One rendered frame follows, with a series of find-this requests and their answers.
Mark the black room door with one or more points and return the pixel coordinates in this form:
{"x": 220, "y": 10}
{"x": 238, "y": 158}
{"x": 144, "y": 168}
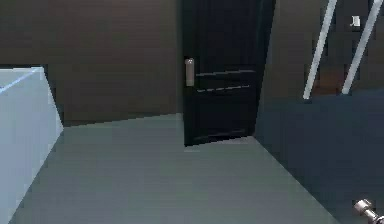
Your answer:
{"x": 223, "y": 100}

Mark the glass shower enclosure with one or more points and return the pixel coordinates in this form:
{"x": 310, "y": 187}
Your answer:
{"x": 336, "y": 53}

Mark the white wall fixture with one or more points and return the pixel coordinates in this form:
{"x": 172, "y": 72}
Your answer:
{"x": 355, "y": 21}

